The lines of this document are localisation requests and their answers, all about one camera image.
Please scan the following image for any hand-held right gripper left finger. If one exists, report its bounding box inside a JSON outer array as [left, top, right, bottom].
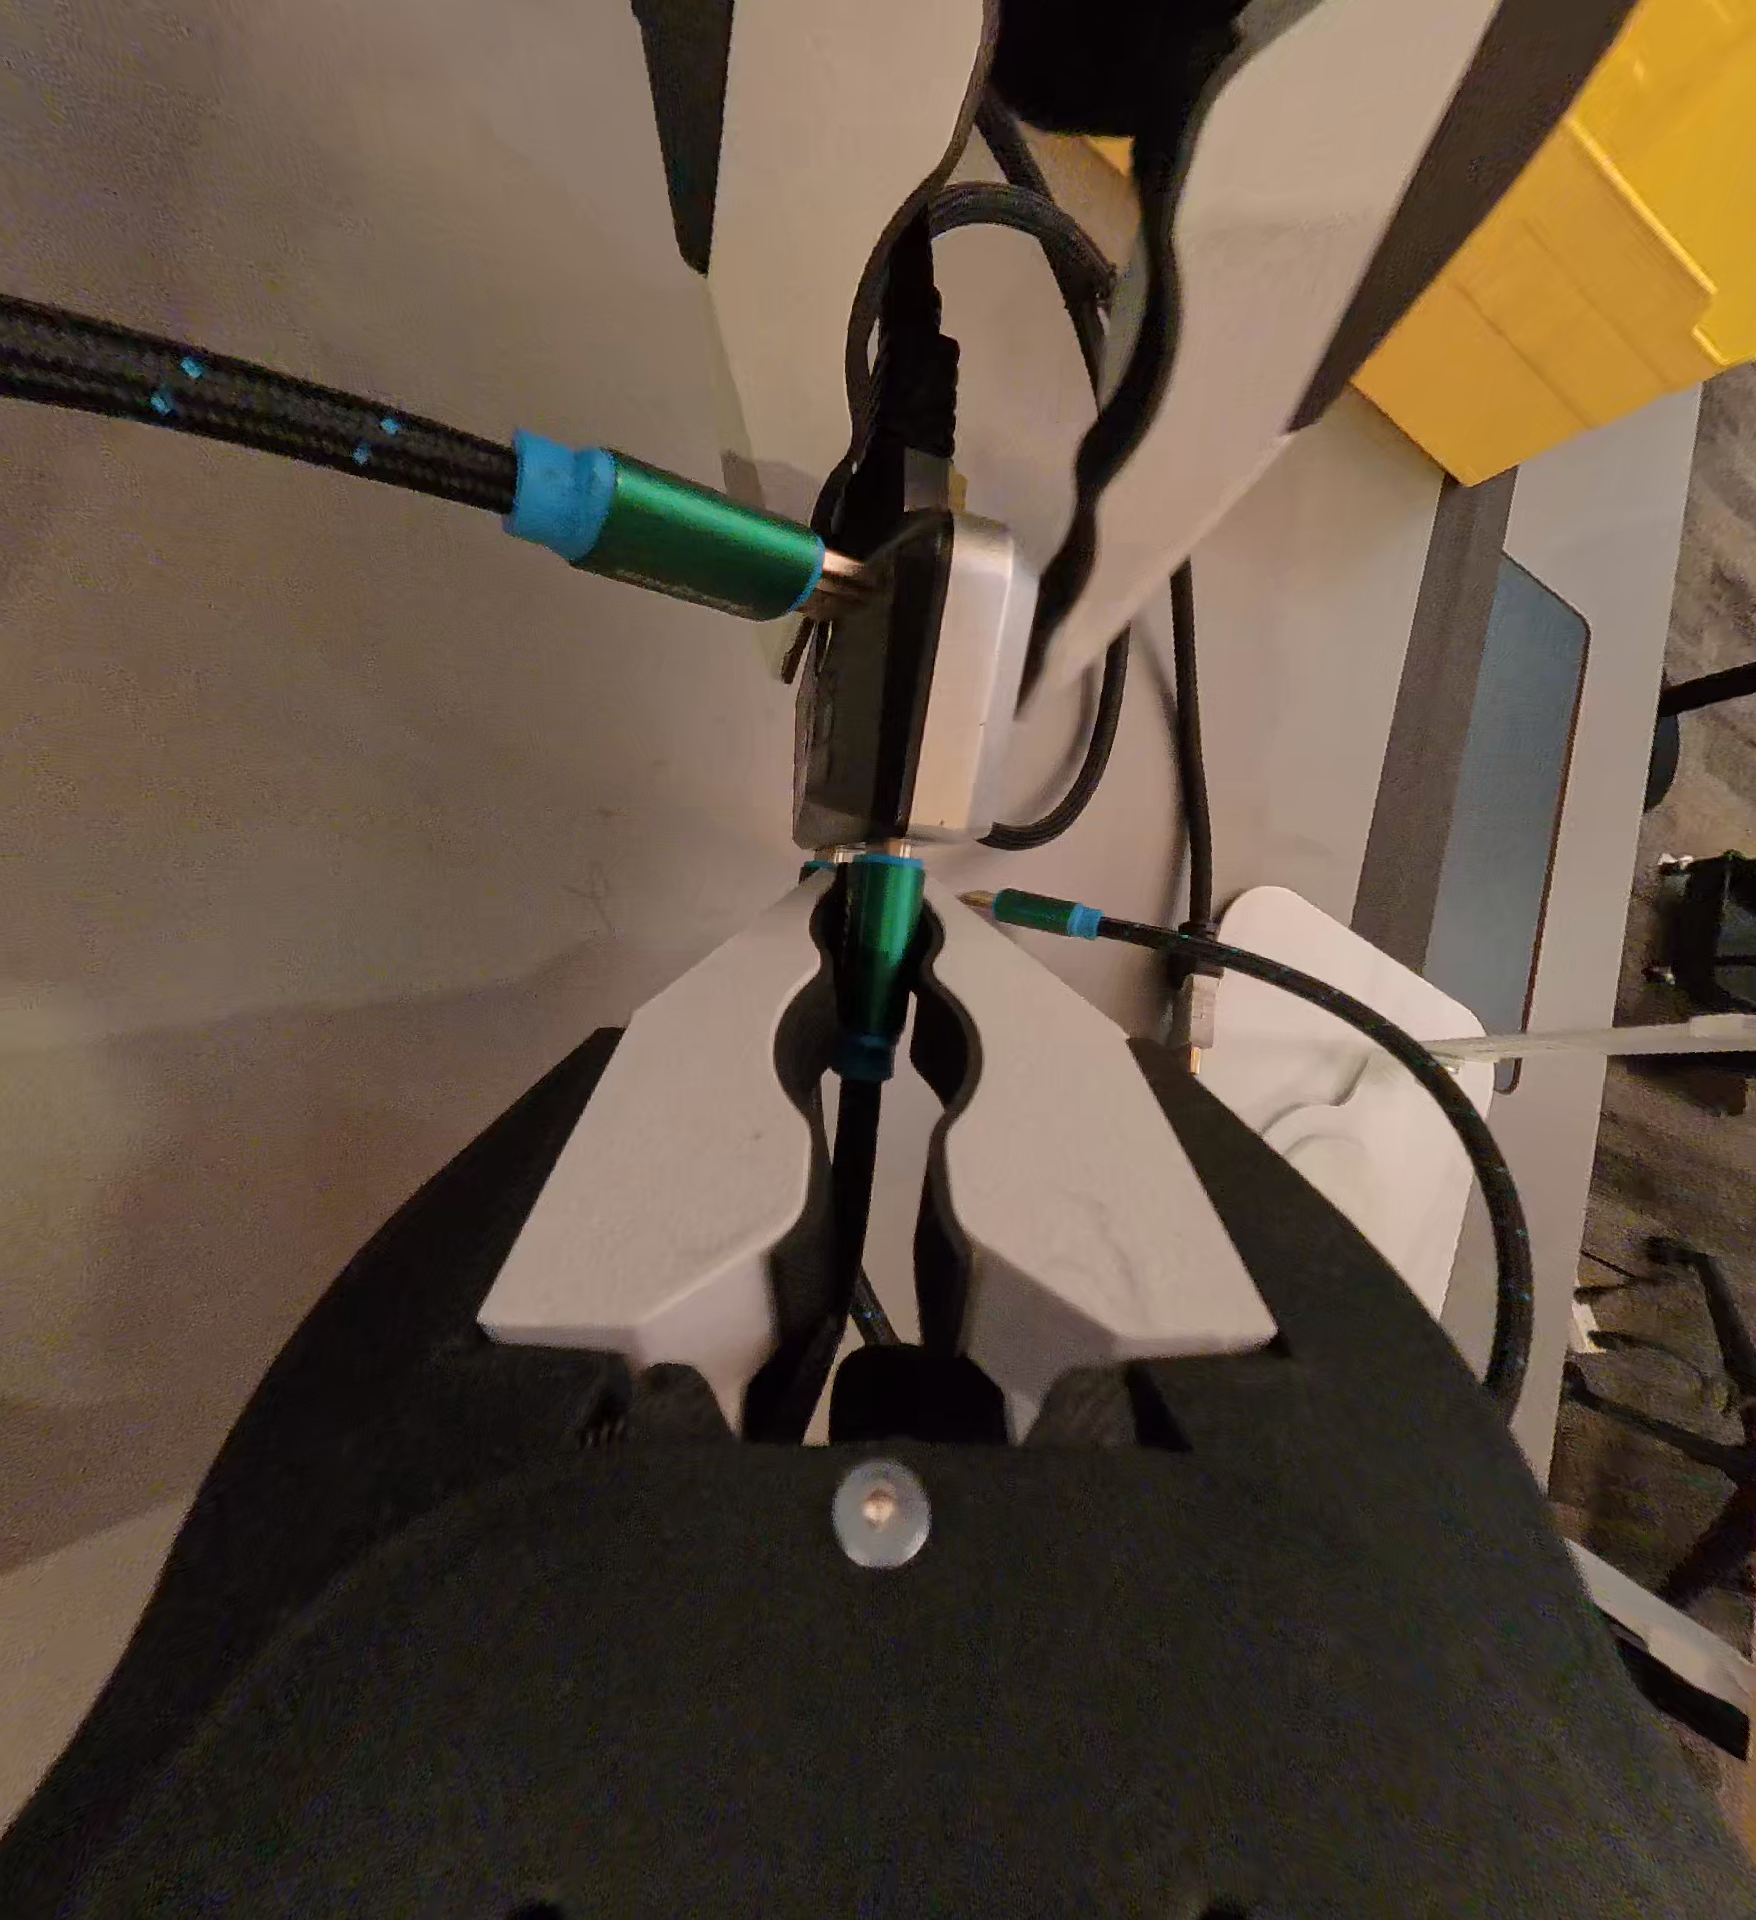
[[472, 869, 842, 1379]]

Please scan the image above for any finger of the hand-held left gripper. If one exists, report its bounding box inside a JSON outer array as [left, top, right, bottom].
[[1016, 0, 1505, 719], [708, 0, 1005, 604]]

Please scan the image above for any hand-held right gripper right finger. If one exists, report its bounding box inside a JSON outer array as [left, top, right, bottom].
[[900, 884, 1278, 1372]]

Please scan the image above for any yellow plastic bin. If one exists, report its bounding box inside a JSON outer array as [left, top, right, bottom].
[[1080, 0, 1756, 485]]

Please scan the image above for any black cable with green plug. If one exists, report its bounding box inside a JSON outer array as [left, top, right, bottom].
[[758, 841, 928, 1446], [964, 884, 1541, 1408]]

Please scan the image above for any black HDMI adapter box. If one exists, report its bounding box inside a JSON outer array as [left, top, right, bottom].
[[789, 504, 1046, 857]]

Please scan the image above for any black braided HDMI cable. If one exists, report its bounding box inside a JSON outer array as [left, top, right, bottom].
[[0, 279, 874, 627]]

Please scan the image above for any white stand base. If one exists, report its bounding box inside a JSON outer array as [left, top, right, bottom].
[[1204, 884, 1495, 1332]]

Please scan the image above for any black floor pole stand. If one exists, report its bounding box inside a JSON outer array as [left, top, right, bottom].
[[1642, 640, 1756, 812]]

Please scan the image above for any black office chair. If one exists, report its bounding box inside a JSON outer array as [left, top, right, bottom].
[[1567, 1228, 1756, 1629]]

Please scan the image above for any black utility cart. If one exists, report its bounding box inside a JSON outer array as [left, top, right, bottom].
[[1661, 846, 1756, 1022]]

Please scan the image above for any thin black cable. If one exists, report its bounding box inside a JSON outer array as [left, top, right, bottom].
[[819, 89, 1226, 1075]]

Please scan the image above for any clear acrylic stand post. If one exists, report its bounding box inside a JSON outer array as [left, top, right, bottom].
[[1418, 1009, 1756, 1074]]

